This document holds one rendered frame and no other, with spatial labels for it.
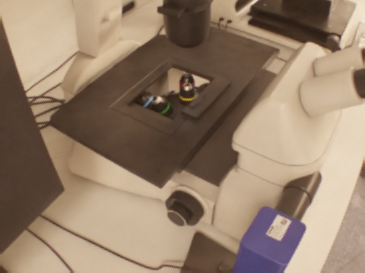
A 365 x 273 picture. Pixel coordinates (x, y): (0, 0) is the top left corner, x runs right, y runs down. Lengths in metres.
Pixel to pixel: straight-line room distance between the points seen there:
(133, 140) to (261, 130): 0.17
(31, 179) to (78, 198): 0.28
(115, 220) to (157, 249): 0.10
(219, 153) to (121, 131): 0.14
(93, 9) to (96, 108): 0.16
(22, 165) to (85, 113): 0.17
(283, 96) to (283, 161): 0.08
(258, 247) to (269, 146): 0.12
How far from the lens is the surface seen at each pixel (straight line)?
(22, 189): 0.45
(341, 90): 0.42
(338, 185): 0.77
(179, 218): 0.59
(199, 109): 0.54
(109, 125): 0.53
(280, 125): 0.43
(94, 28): 0.63
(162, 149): 0.49
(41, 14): 1.03
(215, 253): 0.61
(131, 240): 0.65
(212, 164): 0.50
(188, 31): 0.51
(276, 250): 0.41
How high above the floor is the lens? 1.31
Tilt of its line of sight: 45 degrees down
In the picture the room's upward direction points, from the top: 2 degrees counter-clockwise
